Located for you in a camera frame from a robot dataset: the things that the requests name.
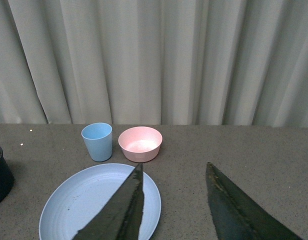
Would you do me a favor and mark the pink bowl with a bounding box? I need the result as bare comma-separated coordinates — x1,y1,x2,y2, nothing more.
118,126,163,163

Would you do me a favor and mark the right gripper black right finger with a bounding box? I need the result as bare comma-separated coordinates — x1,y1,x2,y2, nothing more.
205,162,301,240

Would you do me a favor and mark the light blue plate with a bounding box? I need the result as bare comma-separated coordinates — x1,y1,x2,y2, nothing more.
38,163,162,240

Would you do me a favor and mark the dark blue saucepan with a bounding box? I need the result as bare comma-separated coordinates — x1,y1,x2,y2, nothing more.
0,147,15,203

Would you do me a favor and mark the white curtain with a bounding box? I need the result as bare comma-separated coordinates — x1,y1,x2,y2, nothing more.
0,0,308,127

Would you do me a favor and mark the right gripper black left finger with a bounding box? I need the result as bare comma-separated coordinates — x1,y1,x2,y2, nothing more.
73,163,145,240

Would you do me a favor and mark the light blue cup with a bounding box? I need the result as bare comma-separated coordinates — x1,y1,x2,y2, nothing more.
81,122,113,162

